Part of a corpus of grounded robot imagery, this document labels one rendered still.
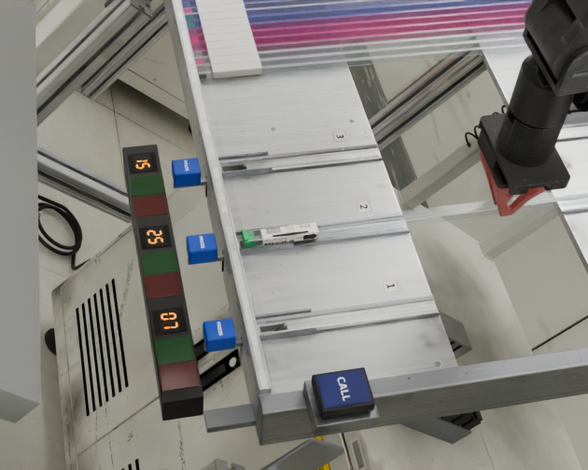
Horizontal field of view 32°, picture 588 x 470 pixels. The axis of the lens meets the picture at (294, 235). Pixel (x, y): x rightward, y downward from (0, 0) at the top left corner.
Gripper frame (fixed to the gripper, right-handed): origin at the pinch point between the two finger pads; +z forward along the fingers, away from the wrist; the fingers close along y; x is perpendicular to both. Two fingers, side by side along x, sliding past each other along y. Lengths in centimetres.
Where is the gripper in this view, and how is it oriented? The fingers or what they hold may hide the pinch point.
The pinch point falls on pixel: (504, 204)
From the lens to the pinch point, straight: 116.4
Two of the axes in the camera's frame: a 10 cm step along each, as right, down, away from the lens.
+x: -9.7, 1.3, -1.9
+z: -0.7, 6.3, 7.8
